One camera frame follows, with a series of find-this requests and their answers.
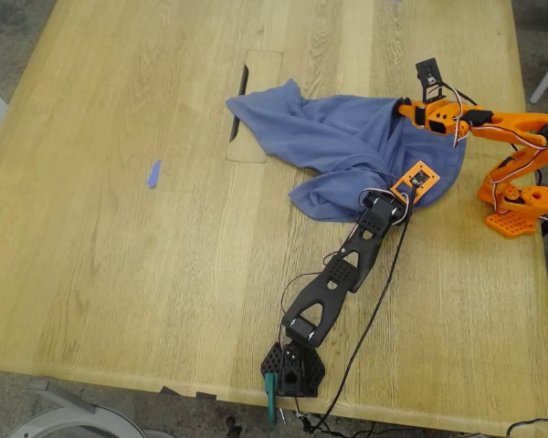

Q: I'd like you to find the black looped cable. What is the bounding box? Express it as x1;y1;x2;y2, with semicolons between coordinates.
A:
505;400;548;438

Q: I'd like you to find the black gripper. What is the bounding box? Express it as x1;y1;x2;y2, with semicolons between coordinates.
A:
374;185;415;225

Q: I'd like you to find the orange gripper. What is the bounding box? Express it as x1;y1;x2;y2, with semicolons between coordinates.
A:
395;96;468;138

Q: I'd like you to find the green table clamp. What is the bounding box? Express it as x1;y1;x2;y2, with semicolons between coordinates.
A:
263;372;279;426

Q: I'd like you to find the blue printed T-shirt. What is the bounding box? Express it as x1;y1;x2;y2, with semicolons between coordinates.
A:
225;78;468;224

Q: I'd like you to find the small blue tape piece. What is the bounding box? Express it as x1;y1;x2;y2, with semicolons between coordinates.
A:
145;159;163;190

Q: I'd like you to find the black cable bundle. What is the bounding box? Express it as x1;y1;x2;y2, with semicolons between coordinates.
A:
294;396;385;438

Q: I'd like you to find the black camera cable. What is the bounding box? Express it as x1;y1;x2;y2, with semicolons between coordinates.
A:
308;180;416;433

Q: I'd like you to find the wooden table cable hatch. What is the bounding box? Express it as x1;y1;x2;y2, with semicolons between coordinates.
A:
226;48;284;164

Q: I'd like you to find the grey round chair base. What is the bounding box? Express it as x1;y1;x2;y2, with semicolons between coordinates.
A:
6;377;177;438

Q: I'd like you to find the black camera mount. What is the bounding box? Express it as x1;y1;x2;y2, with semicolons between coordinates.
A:
414;57;448;102

